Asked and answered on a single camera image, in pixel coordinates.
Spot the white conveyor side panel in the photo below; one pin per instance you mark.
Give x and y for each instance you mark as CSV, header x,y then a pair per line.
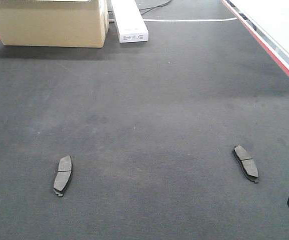
x,y
268,22

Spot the long white box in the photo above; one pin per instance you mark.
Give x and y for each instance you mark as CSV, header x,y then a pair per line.
x,y
128,21

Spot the cardboard box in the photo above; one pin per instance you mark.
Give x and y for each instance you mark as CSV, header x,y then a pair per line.
x,y
54,23

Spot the grey brake pad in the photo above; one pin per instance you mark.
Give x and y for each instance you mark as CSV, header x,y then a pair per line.
x,y
63,175
246,163

